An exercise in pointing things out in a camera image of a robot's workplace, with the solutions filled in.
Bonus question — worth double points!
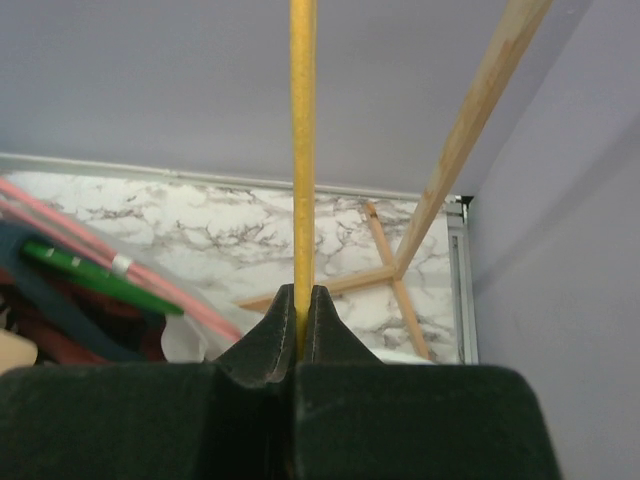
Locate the pink wire hanger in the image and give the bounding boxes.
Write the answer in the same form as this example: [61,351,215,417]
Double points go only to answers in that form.
[1,179,242,342]

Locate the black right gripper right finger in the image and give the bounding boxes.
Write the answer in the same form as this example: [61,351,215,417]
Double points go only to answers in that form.
[292,286,561,479]

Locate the yellow hanger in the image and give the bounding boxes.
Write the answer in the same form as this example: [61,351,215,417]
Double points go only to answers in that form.
[290,0,317,359]

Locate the green velvet hanger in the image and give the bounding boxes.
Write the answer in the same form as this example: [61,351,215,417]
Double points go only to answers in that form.
[20,240,184,315]

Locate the cream wooden hanger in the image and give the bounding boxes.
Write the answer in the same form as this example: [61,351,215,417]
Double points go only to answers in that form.
[0,329,38,374]

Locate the maroon tank top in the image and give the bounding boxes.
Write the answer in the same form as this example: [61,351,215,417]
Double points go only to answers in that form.
[1,221,166,365]

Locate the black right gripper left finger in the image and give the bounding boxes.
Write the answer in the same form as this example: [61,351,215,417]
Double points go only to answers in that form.
[1,285,295,479]

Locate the wooden clothes rack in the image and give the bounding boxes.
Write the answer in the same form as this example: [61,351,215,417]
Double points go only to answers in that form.
[234,0,555,361]

